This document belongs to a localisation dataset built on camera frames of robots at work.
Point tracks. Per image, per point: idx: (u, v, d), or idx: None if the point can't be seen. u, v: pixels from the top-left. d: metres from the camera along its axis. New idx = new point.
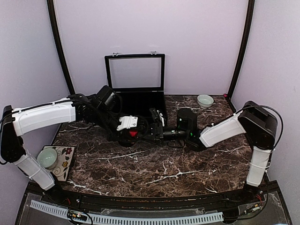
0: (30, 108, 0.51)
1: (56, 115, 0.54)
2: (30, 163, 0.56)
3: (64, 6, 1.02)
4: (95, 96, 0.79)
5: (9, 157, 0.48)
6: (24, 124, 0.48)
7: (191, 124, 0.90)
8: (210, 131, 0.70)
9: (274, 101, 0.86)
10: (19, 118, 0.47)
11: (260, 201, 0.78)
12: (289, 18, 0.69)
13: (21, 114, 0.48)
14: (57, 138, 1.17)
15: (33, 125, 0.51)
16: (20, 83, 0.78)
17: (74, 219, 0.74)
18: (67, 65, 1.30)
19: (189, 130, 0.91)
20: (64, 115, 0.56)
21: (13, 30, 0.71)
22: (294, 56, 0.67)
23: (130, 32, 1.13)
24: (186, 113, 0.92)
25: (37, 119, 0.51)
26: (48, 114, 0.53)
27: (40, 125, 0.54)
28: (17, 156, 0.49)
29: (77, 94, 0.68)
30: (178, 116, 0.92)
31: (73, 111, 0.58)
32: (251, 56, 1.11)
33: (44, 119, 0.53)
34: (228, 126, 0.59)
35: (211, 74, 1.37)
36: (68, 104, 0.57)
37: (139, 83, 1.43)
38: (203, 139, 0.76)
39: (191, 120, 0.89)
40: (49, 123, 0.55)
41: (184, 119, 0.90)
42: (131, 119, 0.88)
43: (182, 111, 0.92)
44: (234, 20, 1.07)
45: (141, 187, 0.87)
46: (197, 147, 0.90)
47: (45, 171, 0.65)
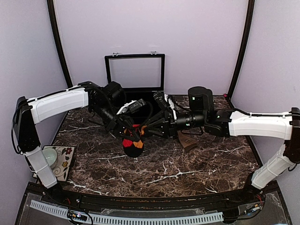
0: (45, 96, 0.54)
1: (70, 101, 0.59)
2: (37, 156, 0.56)
3: (63, 6, 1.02)
4: (105, 88, 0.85)
5: (25, 146, 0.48)
6: (41, 110, 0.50)
7: (207, 103, 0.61)
8: (245, 123, 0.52)
9: (273, 101, 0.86)
10: (38, 105, 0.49)
11: (260, 201, 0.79)
12: (289, 18, 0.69)
13: (39, 102, 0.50)
14: (57, 138, 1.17)
15: (48, 111, 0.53)
16: (19, 83, 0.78)
17: (74, 219, 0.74)
18: (67, 65, 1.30)
19: (206, 110, 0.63)
20: (78, 100, 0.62)
21: (13, 30, 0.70)
22: (294, 56, 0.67)
23: (130, 32, 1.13)
24: (197, 89, 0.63)
25: (54, 105, 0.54)
26: (65, 99, 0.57)
27: (55, 112, 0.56)
28: (34, 145, 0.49)
29: (86, 82, 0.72)
30: (189, 96, 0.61)
31: (86, 97, 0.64)
32: (251, 56, 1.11)
33: (59, 105, 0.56)
34: (274, 125, 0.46)
35: (212, 74, 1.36)
36: (81, 90, 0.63)
37: (139, 84, 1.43)
38: (230, 128, 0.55)
39: (206, 97, 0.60)
40: (62, 109, 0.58)
41: (198, 97, 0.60)
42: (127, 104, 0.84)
43: (191, 89, 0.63)
44: (234, 20, 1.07)
45: (141, 187, 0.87)
46: (221, 132, 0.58)
47: (50, 168, 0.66)
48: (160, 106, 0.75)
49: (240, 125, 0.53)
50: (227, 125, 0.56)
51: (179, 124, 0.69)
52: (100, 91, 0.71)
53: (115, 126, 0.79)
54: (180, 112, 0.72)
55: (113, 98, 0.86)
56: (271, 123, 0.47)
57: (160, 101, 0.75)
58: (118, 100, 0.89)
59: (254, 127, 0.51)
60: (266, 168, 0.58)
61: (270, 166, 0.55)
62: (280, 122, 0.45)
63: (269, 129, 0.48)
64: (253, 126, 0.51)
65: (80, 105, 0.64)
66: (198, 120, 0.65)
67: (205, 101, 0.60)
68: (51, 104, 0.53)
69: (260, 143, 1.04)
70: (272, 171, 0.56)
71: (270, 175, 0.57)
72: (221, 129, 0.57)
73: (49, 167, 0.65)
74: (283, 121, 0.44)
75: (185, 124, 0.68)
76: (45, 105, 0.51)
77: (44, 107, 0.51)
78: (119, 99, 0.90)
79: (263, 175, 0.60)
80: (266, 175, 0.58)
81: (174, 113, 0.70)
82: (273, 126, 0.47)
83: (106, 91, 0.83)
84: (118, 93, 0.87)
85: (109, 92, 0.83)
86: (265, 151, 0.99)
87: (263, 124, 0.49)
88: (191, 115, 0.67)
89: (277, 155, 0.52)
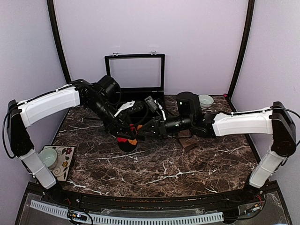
0: (35, 98, 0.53)
1: (61, 101, 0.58)
2: (34, 159, 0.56)
3: (64, 6, 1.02)
4: (98, 83, 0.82)
5: (18, 150, 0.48)
6: (32, 114, 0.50)
7: (193, 107, 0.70)
8: (227, 122, 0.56)
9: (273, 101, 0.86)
10: (28, 108, 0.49)
11: (260, 201, 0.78)
12: (289, 18, 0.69)
13: (28, 105, 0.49)
14: (57, 138, 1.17)
15: (40, 113, 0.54)
16: (20, 83, 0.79)
17: (74, 219, 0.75)
18: (67, 65, 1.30)
19: (192, 114, 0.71)
20: (68, 100, 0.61)
21: (13, 30, 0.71)
22: (294, 56, 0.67)
23: (130, 32, 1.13)
24: (185, 95, 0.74)
25: (45, 107, 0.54)
26: (56, 101, 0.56)
27: (47, 113, 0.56)
28: (27, 148, 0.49)
29: (78, 80, 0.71)
30: (176, 100, 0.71)
31: (77, 96, 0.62)
32: (251, 56, 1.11)
33: (50, 107, 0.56)
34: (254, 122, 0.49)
35: (211, 74, 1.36)
36: (71, 90, 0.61)
37: (139, 84, 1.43)
38: (215, 129, 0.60)
39: (191, 102, 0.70)
40: (54, 110, 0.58)
41: (185, 102, 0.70)
42: (126, 103, 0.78)
43: (179, 94, 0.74)
44: (234, 20, 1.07)
45: (141, 187, 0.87)
46: (207, 134, 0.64)
47: (47, 168, 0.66)
48: (151, 109, 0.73)
49: (223, 124, 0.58)
50: (211, 126, 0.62)
51: (169, 127, 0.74)
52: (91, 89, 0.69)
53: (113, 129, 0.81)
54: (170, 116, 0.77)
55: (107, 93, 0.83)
56: (252, 120, 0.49)
57: (151, 104, 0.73)
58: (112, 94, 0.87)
59: (236, 125, 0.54)
60: (258, 166, 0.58)
61: (262, 163, 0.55)
62: (259, 118, 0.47)
63: (251, 125, 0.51)
64: (236, 123, 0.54)
65: (72, 105, 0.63)
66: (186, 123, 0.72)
67: (191, 105, 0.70)
68: (41, 106, 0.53)
69: (260, 143, 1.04)
70: (265, 168, 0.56)
71: (265, 173, 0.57)
72: (207, 131, 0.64)
73: (47, 168, 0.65)
74: (263, 116, 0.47)
75: (176, 127, 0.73)
76: (34, 108, 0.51)
77: (34, 109, 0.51)
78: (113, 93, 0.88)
79: (258, 173, 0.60)
80: (262, 173, 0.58)
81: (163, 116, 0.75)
82: (253, 122, 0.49)
83: (100, 86, 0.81)
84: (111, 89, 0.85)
85: (102, 87, 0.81)
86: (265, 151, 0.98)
87: (244, 122, 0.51)
88: (179, 118, 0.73)
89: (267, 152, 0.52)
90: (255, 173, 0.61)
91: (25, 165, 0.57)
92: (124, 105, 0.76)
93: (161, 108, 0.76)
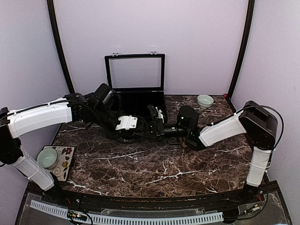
0: (26, 110, 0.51)
1: (51, 116, 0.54)
2: (28, 165, 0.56)
3: (63, 6, 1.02)
4: (93, 94, 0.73)
5: (7, 160, 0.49)
6: (19, 126, 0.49)
7: (192, 124, 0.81)
8: (209, 131, 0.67)
9: (274, 101, 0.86)
10: (14, 121, 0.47)
11: (260, 201, 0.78)
12: (290, 18, 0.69)
13: (16, 116, 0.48)
14: (57, 138, 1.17)
15: (28, 127, 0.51)
16: (19, 83, 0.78)
17: (74, 219, 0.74)
18: (67, 65, 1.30)
19: (190, 129, 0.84)
20: (60, 116, 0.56)
21: (13, 31, 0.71)
22: (294, 56, 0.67)
23: (131, 32, 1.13)
24: (187, 110, 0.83)
25: (33, 121, 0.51)
26: (45, 115, 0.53)
27: (37, 127, 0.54)
28: (14, 158, 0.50)
29: (74, 94, 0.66)
30: (179, 114, 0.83)
31: (70, 112, 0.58)
32: (252, 56, 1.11)
33: (39, 120, 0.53)
34: (227, 126, 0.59)
35: (211, 74, 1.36)
36: (63, 105, 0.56)
37: (139, 83, 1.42)
38: (203, 139, 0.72)
39: (193, 119, 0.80)
40: (44, 124, 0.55)
41: (187, 117, 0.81)
42: (131, 121, 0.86)
43: (183, 109, 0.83)
44: (234, 20, 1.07)
45: (141, 187, 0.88)
46: (197, 146, 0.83)
47: (43, 172, 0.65)
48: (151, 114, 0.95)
49: (207, 132, 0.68)
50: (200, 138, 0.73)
51: (168, 132, 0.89)
52: (86, 107, 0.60)
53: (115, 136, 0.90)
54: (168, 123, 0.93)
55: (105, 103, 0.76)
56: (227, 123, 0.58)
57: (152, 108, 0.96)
58: (111, 103, 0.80)
59: (217, 131, 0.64)
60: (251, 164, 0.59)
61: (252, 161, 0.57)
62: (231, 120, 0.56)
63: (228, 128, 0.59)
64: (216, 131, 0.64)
65: (64, 120, 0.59)
66: (182, 132, 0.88)
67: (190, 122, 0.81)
68: (30, 120, 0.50)
69: None
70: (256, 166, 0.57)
71: (259, 170, 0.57)
72: (197, 145, 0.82)
73: (42, 171, 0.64)
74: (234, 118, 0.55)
75: (171, 132, 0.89)
76: (22, 121, 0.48)
77: (22, 122, 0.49)
78: (112, 102, 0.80)
79: (252, 172, 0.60)
80: (257, 171, 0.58)
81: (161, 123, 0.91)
82: (228, 125, 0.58)
83: (95, 98, 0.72)
84: (110, 99, 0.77)
85: (98, 100, 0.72)
86: None
87: (221, 126, 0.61)
88: (176, 127, 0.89)
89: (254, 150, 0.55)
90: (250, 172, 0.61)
91: (20, 171, 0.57)
92: (128, 125, 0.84)
93: (160, 115, 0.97)
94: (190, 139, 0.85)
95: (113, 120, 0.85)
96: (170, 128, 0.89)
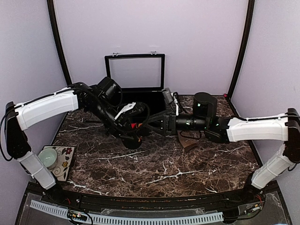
0: (32, 101, 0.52)
1: (58, 105, 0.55)
2: (33, 161, 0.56)
3: (64, 6, 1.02)
4: (96, 86, 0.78)
5: (16, 153, 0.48)
6: (28, 117, 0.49)
7: (212, 112, 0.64)
8: (242, 129, 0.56)
9: (273, 101, 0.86)
10: (23, 112, 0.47)
11: (260, 201, 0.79)
12: (290, 19, 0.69)
13: (25, 108, 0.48)
14: (57, 138, 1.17)
15: (37, 117, 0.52)
16: (19, 83, 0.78)
17: (74, 219, 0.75)
18: (67, 65, 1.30)
19: (209, 117, 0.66)
20: (67, 104, 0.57)
21: (13, 31, 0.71)
22: (294, 57, 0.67)
23: (131, 32, 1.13)
24: (204, 95, 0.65)
25: (41, 111, 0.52)
26: (53, 104, 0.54)
27: (45, 117, 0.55)
28: (24, 151, 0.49)
29: (77, 83, 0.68)
30: (195, 101, 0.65)
31: (76, 100, 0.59)
32: (252, 56, 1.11)
33: (47, 110, 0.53)
34: (268, 130, 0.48)
35: (211, 74, 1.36)
36: (69, 93, 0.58)
37: (139, 83, 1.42)
38: (229, 134, 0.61)
39: (212, 105, 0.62)
40: (52, 115, 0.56)
41: (204, 104, 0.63)
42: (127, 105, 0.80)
43: (200, 95, 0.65)
44: (234, 21, 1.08)
45: (141, 187, 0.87)
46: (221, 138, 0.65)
47: (47, 170, 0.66)
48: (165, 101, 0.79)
49: (236, 130, 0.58)
50: (226, 131, 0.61)
51: (180, 125, 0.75)
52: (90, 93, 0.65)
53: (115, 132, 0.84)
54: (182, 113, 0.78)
55: (108, 95, 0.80)
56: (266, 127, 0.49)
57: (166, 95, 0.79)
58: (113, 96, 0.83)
59: (253, 131, 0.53)
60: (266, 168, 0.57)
61: (270, 165, 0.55)
62: (276, 124, 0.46)
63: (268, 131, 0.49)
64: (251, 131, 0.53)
65: (71, 108, 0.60)
66: (198, 124, 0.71)
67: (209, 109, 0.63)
68: (38, 109, 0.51)
69: (260, 143, 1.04)
70: (272, 171, 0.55)
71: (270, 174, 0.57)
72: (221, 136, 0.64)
73: (46, 168, 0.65)
74: (278, 123, 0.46)
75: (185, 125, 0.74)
76: (31, 112, 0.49)
77: (30, 113, 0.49)
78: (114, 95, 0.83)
79: (264, 173, 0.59)
80: (266, 175, 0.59)
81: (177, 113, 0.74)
82: (270, 129, 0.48)
83: (99, 88, 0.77)
84: (112, 90, 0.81)
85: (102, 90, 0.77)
86: (264, 150, 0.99)
87: (260, 128, 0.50)
88: (192, 118, 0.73)
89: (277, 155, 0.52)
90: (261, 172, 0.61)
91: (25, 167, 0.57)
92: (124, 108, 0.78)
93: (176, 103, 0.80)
94: (211, 130, 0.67)
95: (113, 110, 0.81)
96: (184, 120, 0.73)
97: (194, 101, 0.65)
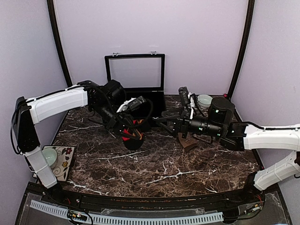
0: (45, 95, 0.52)
1: (70, 100, 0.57)
2: (39, 155, 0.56)
3: (63, 6, 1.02)
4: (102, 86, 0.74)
5: (25, 147, 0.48)
6: (41, 111, 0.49)
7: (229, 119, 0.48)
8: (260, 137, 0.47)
9: (273, 101, 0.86)
10: (37, 105, 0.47)
11: (260, 201, 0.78)
12: (290, 18, 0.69)
13: (38, 101, 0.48)
14: (57, 138, 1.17)
15: (48, 111, 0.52)
16: (19, 83, 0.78)
17: (74, 219, 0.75)
18: (67, 65, 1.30)
19: (227, 125, 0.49)
20: (78, 100, 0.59)
21: (13, 32, 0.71)
22: (294, 56, 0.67)
23: (130, 32, 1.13)
24: (222, 100, 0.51)
25: (53, 105, 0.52)
26: (65, 99, 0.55)
27: (55, 112, 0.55)
28: (33, 145, 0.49)
29: (86, 81, 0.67)
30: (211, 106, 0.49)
31: (86, 96, 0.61)
32: (252, 56, 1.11)
33: (58, 105, 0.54)
34: (283, 140, 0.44)
35: (211, 74, 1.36)
36: (80, 89, 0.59)
37: (139, 83, 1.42)
38: (245, 142, 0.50)
39: (231, 112, 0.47)
40: (62, 109, 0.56)
41: (222, 111, 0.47)
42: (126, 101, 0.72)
43: (218, 100, 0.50)
44: (234, 20, 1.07)
45: (141, 187, 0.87)
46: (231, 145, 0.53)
47: (49, 169, 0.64)
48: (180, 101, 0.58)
49: (255, 138, 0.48)
50: (242, 140, 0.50)
51: (192, 127, 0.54)
52: (99, 90, 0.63)
53: (114, 124, 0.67)
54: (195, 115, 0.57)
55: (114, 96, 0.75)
56: (282, 136, 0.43)
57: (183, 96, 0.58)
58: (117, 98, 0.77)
59: (268, 141, 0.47)
60: (272, 171, 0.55)
61: (278, 170, 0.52)
62: (292, 135, 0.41)
63: (282, 142, 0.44)
64: (267, 139, 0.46)
65: (79, 104, 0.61)
66: (213, 131, 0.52)
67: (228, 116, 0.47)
68: (51, 103, 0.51)
69: None
70: (278, 176, 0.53)
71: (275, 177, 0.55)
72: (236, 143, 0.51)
73: (49, 168, 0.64)
74: (296, 133, 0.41)
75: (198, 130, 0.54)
76: (43, 105, 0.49)
77: (43, 107, 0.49)
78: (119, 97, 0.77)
79: (269, 176, 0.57)
80: (272, 178, 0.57)
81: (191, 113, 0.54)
82: (285, 139, 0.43)
83: (106, 89, 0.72)
84: (118, 92, 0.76)
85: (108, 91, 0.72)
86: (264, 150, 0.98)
87: (275, 138, 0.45)
88: (206, 122, 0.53)
89: (286, 161, 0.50)
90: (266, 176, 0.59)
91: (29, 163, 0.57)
92: (127, 101, 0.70)
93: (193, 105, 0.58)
94: (227, 137, 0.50)
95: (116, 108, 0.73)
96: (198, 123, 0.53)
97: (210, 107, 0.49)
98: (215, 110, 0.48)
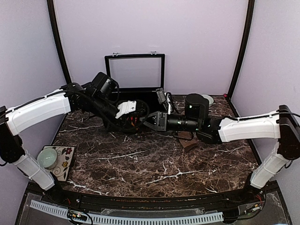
0: (22, 106, 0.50)
1: (50, 108, 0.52)
2: (28, 163, 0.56)
3: (63, 6, 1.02)
4: (90, 83, 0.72)
5: (8, 157, 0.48)
6: (19, 123, 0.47)
7: (203, 113, 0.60)
8: (236, 129, 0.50)
9: (274, 101, 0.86)
10: (13, 117, 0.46)
11: (260, 201, 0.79)
12: (290, 18, 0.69)
13: (15, 114, 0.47)
14: (57, 138, 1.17)
15: (28, 123, 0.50)
16: (20, 82, 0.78)
17: (74, 219, 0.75)
18: (67, 65, 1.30)
19: (201, 119, 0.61)
20: (59, 107, 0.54)
21: (12, 32, 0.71)
22: (294, 56, 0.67)
23: (130, 31, 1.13)
24: (195, 96, 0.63)
25: (32, 116, 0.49)
26: (43, 108, 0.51)
27: (37, 122, 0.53)
28: (17, 156, 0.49)
29: (71, 85, 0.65)
30: (186, 102, 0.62)
31: (68, 102, 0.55)
32: (252, 56, 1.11)
33: (38, 115, 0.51)
34: (258, 129, 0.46)
35: (211, 74, 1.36)
36: (60, 95, 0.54)
37: (139, 83, 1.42)
38: (221, 135, 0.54)
39: (203, 107, 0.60)
40: (43, 119, 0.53)
41: (196, 106, 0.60)
42: (130, 104, 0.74)
43: (190, 96, 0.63)
44: (234, 20, 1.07)
45: (141, 187, 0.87)
46: (213, 140, 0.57)
47: (45, 171, 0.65)
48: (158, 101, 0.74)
49: (228, 130, 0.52)
50: (218, 132, 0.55)
51: (171, 124, 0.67)
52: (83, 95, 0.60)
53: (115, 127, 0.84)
54: (176, 114, 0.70)
55: (103, 92, 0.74)
56: (258, 125, 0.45)
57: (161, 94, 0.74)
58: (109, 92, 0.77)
59: (244, 131, 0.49)
60: (262, 168, 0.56)
61: (266, 164, 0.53)
62: (266, 123, 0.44)
63: (259, 131, 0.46)
64: (243, 130, 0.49)
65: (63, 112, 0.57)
66: (189, 125, 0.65)
67: (201, 110, 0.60)
68: (28, 115, 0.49)
69: (260, 143, 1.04)
70: (268, 170, 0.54)
71: (265, 173, 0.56)
72: (213, 137, 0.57)
73: (43, 170, 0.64)
74: (270, 121, 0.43)
75: (176, 125, 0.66)
76: (21, 117, 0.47)
77: (21, 118, 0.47)
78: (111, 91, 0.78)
79: (261, 174, 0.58)
80: (263, 174, 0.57)
81: (169, 108, 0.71)
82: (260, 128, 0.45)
83: (93, 87, 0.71)
84: (107, 86, 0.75)
85: (96, 88, 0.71)
86: (264, 151, 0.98)
87: (251, 127, 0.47)
88: (183, 118, 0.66)
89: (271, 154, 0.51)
90: (258, 174, 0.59)
91: (21, 169, 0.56)
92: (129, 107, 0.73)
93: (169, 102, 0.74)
94: (203, 131, 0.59)
95: (112, 109, 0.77)
96: (176, 119, 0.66)
97: (185, 104, 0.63)
98: (190, 105, 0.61)
